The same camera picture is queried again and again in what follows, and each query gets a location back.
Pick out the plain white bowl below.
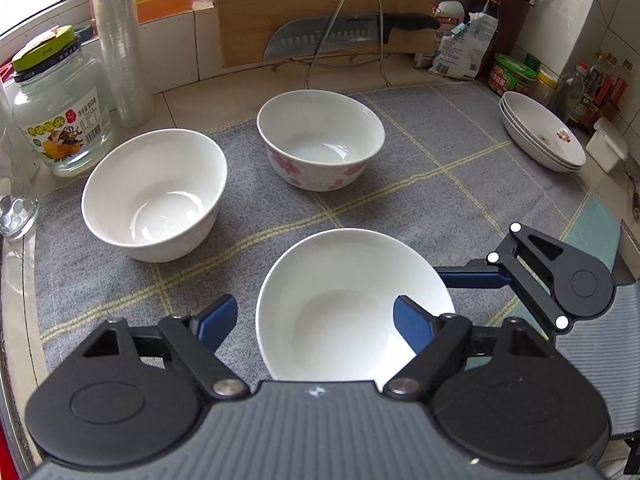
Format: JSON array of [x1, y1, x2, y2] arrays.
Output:
[[256, 229, 454, 387]]

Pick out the white bowl pink flowers front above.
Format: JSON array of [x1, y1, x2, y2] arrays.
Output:
[[81, 128, 228, 263]]

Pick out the white bowl pink flowers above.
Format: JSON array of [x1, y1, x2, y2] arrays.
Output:
[[256, 90, 385, 192], [81, 128, 228, 263]]

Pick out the white oval dish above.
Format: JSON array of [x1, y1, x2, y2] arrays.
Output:
[[498, 109, 584, 172], [499, 91, 586, 172]]

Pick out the grey green checked cloth mat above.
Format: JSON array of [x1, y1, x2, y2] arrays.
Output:
[[35, 82, 620, 384]]

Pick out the white plastic seasoning box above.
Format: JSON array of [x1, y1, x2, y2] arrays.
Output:
[[586, 117, 628, 174]]

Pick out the glass mug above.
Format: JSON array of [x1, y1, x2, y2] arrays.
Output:
[[0, 123, 40, 241]]

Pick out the yellow lid spice jar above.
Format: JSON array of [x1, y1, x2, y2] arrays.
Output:
[[529, 66, 559, 106]]

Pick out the green lid sauce jar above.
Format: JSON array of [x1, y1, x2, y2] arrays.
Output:
[[487, 53, 537, 96]]

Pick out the glass jar green lid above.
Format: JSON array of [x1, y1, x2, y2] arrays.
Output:
[[11, 25, 113, 177]]

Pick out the green cap small jar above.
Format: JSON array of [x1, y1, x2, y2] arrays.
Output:
[[524, 53, 541, 72]]

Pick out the white plastic bag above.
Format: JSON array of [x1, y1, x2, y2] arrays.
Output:
[[430, 12, 498, 79]]

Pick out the red white paper bag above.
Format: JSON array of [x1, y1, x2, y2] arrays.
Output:
[[433, 0, 465, 35]]

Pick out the stack of clear plastic cups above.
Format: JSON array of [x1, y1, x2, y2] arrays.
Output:
[[90, 0, 154, 128]]

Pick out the wire knife stand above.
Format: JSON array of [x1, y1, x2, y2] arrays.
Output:
[[262, 0, 390, 88]]

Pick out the cleaver with black handle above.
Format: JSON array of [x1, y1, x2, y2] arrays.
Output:
[[262, 13, 439, 62]]

